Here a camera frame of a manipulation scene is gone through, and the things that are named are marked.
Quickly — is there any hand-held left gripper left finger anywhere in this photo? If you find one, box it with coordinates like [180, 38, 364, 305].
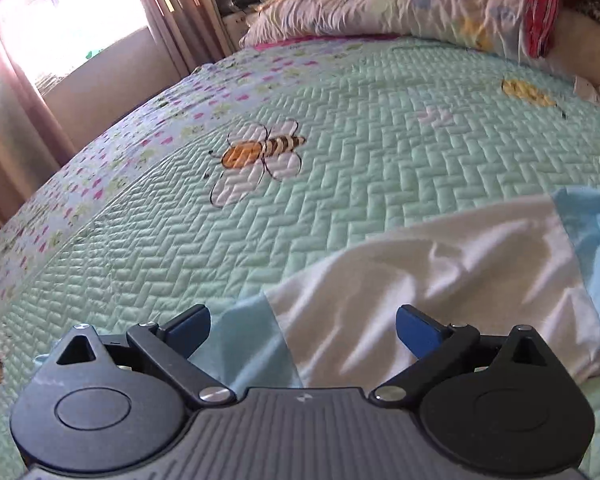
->
[54, 304, 238, 408]

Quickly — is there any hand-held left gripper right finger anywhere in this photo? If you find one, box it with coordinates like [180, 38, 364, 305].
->
[369, 304, 552, 408]

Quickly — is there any light blue and white garment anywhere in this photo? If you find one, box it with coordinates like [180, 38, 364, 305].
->
[190, 185, 600, 392]

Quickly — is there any green quilted bee bedspread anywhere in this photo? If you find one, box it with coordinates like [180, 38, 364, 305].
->
[0, 35, 600, 480]

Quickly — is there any pink curtain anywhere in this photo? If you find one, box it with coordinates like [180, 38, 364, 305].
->
[0, 0, 77, 232]
[119, 0, 237, 77]

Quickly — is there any crumpled beige cloth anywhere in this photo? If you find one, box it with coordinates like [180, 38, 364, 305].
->
[574, 76, 600, 107]

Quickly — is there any beige pillow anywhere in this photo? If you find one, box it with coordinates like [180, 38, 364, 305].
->
[544, 4, 600, 87]

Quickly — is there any bright window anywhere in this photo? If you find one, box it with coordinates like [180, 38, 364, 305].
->
[0, 0, 152, 97]

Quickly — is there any floral white duvet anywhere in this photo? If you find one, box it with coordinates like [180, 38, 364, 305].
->
[239, 0, 532, 57]

